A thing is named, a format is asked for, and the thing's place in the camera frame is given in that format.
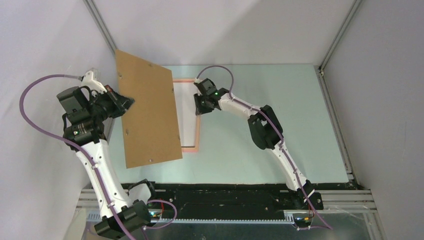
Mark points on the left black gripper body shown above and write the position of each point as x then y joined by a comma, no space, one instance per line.
104,106

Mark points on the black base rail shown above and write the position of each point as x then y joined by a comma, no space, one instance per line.
227,202

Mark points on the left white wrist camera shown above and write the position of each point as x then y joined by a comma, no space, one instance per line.
90,80

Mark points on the left aluminium corner post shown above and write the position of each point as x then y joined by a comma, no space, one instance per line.
104,30

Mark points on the right aluminium corner post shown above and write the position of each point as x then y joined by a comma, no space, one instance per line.
352,12

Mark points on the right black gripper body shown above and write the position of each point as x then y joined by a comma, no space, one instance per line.
206,107

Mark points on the brown cardboard backing board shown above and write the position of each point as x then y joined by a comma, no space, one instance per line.
150,126

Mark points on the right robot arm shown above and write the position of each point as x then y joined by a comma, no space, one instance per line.
265,130

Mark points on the Great Wall photo print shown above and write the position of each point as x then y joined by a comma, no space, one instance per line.
185,116

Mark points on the pink wooden photo frame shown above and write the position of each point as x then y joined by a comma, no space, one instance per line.
195,139

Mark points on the aluminium corner post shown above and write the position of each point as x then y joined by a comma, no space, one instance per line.
352,12
104,30

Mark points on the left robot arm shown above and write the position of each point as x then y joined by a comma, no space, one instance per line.
86,109

